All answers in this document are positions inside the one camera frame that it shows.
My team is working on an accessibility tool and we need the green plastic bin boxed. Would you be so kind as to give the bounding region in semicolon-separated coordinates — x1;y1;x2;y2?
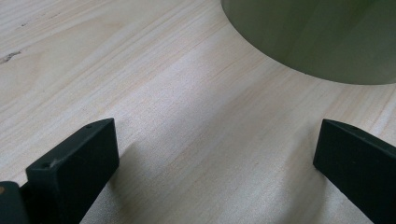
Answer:
220;0;396;86

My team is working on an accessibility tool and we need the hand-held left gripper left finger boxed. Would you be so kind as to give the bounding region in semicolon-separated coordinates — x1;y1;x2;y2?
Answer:
25;118;120;224

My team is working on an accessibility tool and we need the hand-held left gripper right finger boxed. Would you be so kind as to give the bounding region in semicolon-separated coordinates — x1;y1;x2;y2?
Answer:
312;118;396;224

